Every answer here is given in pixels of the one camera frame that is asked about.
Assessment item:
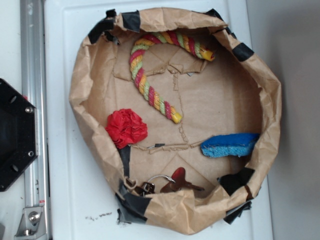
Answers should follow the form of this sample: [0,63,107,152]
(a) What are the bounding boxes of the red-headed key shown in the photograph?
[160,167,205,193]

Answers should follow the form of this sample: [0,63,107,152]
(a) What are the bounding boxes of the metal key ring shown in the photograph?
[146,174,176,186]

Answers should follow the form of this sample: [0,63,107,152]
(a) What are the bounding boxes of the multicolored twisted rope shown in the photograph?
[128,30,216,125]

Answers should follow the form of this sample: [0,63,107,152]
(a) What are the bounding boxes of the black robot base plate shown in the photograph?
[0,79,37,192]

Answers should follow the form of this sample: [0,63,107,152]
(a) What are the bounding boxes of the metal corner bracket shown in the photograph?
[14,206,48,240]

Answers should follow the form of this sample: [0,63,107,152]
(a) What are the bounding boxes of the aluminium extrusion rail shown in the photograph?
[20,0,52,240]

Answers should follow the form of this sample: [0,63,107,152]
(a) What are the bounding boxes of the brown paper bag tray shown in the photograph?
[69,7,282,235]

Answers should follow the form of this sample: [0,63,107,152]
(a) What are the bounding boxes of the crumpled red paper ball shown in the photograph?
[105,108,148,149]

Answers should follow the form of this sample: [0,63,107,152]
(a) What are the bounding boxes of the blue sponge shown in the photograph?
[200,133,260,158]

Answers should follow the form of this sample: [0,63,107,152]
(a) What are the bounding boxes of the dark metal keys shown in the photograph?
[134,182,155,197]

